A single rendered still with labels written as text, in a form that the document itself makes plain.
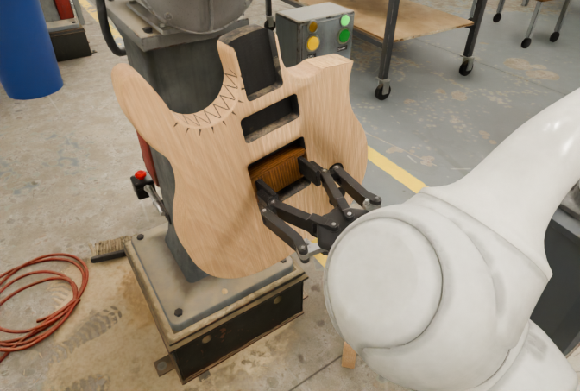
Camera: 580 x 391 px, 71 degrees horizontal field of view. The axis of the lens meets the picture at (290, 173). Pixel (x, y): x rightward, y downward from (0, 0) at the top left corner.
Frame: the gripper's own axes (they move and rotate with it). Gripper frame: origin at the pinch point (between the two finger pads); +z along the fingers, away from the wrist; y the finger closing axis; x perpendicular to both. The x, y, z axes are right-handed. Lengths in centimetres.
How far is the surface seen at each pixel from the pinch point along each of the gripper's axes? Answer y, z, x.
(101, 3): -5, 66, 15
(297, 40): 25.4, 30.9, 4.3
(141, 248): -25, 74, -67
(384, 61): 169, 149, -95
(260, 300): -1, 35, -78
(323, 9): 36, 35, 7
